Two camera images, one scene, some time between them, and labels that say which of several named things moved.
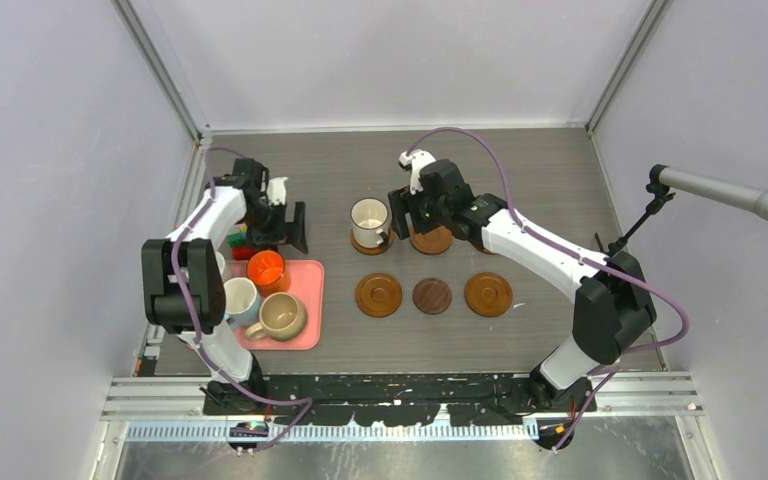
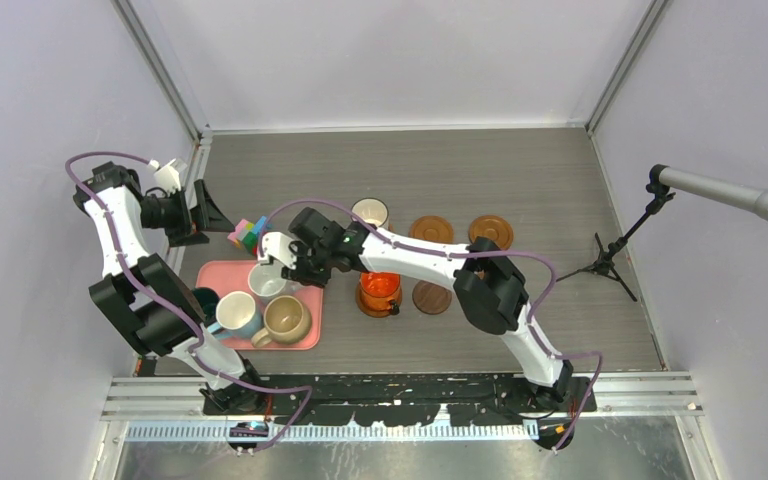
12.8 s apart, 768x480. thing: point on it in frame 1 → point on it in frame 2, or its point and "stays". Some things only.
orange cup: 266,269 → 380,291
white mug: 221,264 → 267,279
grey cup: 369,218 stays
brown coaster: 434,241 stays
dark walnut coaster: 432,296 stays
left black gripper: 293,232 → 205,215
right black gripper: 402,203 → 297,247
